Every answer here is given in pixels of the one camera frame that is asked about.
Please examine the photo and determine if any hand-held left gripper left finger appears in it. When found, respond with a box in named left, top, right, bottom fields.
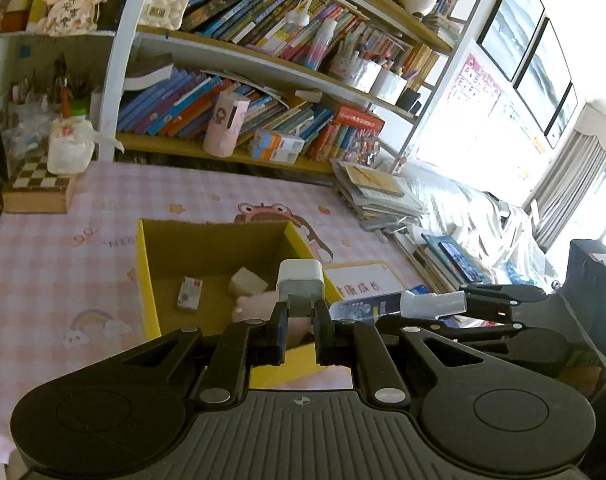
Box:
left=83, top=302, right=288, bottom=408

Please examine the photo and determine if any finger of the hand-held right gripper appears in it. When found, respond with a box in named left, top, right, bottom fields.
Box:
left=460, top=283, right=548, bottom=306
left=377, top=313, right=514, bottom=348

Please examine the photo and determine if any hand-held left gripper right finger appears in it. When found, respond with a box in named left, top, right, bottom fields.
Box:
left=313, top=300, right=506, bottom=406

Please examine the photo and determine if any pink plush toy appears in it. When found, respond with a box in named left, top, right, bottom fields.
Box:
left=232, top=290, right=316, bottom=350

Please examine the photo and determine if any white charger plug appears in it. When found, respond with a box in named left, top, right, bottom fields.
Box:
left=276, top=259, right=326, bottom=319

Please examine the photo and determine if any pale sponge block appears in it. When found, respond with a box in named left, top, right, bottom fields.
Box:
left=226, top=267, right=270, bottom=297

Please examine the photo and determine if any white spray bottle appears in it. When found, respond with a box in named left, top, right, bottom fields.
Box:
left=330, top=291, right=468, bottom=323

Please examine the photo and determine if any small white orange carton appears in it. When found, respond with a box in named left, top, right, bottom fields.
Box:
left=177, top=276, right=204, bottom=312

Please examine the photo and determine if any yellow cardboard box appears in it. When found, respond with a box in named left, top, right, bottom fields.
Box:
left=135, top=218, right=344, bottom=391

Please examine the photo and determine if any pink cylinder container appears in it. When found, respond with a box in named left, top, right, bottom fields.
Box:
left=203, top=91, right=251, bottom=157

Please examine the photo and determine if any pile of books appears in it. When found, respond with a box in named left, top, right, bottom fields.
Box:
left=398, top=232, right=494, bottom=293

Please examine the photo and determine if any black box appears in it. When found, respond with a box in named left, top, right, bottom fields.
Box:
left=565, top=239, right=606, bottom=311

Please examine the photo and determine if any clear plastic cover sheet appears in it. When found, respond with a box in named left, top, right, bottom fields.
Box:
left=403, top=162, right=548, bottom=291

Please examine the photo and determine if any grey curtain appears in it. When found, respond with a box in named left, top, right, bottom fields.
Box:
left=533, top=130, right=606, bottom=256

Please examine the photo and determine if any stack of papers and booklets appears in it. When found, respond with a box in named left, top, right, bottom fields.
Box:
left=331, top=158, right=428, bottom=233

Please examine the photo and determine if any orange and white box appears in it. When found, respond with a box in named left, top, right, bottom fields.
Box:
left=248, top=140, right=300, bottom=164
left=253, top=129, right=305, bottom=155

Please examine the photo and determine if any small black framed picture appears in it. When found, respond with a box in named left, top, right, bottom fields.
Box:
left=543, top=82, right=580, bottom=148

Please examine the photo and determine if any red boxed book set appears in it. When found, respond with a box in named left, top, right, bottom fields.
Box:
left=308, top=105, right=386, bottom=161

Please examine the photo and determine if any black pen holder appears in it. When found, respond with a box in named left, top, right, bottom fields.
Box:
left=398, top=87, right=422, bottom=113

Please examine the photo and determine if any medium black framed picture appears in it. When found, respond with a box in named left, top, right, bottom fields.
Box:
left=513, top=17, right=574, bottom=106

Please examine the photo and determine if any pink printed table mat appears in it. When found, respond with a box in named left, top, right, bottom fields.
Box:
left=0, top=160, right=434, bottom=461

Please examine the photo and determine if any white pen holder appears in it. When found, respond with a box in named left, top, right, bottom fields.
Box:
left=373, top=67, right=408, bottom=103

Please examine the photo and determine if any row of blue red books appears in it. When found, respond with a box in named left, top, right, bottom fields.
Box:
left=117, top=67, right=334, bottom=156

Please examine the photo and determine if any silver pen holder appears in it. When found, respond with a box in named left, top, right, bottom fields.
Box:
left=333, top=50, right=381, bottom=93

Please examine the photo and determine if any white tissue pack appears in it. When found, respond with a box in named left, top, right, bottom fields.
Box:
left=47, top=119, right=126, bottom=175

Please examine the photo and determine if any large black framed picture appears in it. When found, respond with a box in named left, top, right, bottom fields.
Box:
left=478, top=0, right=546, bottom=81

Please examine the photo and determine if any wooden chessboard box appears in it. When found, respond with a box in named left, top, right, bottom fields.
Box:
left=2, top=155, right=78, bottom=214

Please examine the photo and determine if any pink white gradient bottle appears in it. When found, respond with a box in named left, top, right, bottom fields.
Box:
left=303, top=19, right=336, bottom=72

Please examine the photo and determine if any green pen cup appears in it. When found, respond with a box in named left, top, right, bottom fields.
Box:
left=53, top=55, right=91, bottom=121

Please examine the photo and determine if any white wooden bookshelf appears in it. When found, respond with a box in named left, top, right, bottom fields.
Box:
left=98, top=0, right=488, bottom=176

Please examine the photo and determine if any row of colourful slanted books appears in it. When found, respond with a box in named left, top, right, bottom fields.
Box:
left=180, top=0, right=368, bottom=61

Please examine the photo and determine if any white corner shelf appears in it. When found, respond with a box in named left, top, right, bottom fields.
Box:
left=0, top=30, right=114, bottom=161

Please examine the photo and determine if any colourful wall poster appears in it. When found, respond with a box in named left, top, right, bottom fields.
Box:
left=448, top=52, right=548, bottom=181

